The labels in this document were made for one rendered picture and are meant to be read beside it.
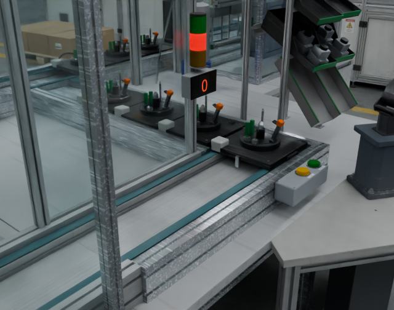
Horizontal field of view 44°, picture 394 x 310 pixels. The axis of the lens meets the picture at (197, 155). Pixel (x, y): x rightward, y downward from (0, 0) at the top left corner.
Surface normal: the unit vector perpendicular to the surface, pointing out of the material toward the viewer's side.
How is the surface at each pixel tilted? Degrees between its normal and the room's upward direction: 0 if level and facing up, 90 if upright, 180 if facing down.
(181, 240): 0
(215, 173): 0
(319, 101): 45
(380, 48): 90
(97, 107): 90
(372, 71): 90
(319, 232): 0
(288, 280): 90
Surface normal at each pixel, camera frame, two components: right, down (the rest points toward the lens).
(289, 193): -0.65, 0.33
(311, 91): 0.45, -0.40
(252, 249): 0.00, -0.90
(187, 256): 0.76, 0.28
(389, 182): 0.22, 0.42
